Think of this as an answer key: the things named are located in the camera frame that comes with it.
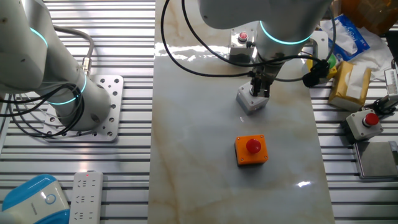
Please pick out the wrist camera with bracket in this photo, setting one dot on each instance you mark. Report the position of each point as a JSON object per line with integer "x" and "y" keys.
{"x": 320, "y": 43}

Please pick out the gold tissue pack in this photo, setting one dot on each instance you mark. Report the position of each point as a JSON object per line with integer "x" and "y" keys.
{"x": 345, "y": 90}

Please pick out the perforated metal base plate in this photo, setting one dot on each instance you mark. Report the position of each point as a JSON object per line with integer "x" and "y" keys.
{"x": 113, "y": 102}

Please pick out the white power strip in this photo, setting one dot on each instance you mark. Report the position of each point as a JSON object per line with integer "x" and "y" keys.
{"x": 85, "y": 199}

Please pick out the brown bag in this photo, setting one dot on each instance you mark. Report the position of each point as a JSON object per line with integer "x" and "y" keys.
{"x": 370, "y": 14}

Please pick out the yellow box green mushroom button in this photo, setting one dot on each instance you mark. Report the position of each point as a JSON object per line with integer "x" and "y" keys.
{"x": 332, "y": 60}

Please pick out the white box green button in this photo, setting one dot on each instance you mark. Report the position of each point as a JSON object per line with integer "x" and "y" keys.
{"x": 248, "y": 106}

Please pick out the ridged grey device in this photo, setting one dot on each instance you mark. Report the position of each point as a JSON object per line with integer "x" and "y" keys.
{"x": 392, "y": 81}

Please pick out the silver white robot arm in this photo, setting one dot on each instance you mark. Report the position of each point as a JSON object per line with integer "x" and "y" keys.
{"x": 280, "y": 18}

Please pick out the silver flat scale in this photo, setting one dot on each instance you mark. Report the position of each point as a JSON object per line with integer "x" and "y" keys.
{"x": 376, "y": 160}

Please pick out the crumpled white paper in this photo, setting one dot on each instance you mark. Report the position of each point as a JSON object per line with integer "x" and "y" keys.
{"x": 379, "y": 56}

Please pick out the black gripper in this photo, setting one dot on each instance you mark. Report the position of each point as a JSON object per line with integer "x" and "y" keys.
{"x": 262, "y": 74}

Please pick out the orange box red mushroom button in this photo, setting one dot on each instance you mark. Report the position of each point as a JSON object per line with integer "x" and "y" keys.
{"x": 245, "y": 155}

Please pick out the grey box red mushroom button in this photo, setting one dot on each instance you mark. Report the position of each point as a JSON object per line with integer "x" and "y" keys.
{"x": 357, "y": 126}

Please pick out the blue white plastic device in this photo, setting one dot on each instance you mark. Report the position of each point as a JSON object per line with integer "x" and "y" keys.
{"x": 31, "y": 202}

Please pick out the blue tissue pack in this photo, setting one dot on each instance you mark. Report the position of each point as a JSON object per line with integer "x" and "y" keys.
{"x": 357, "y": 40}

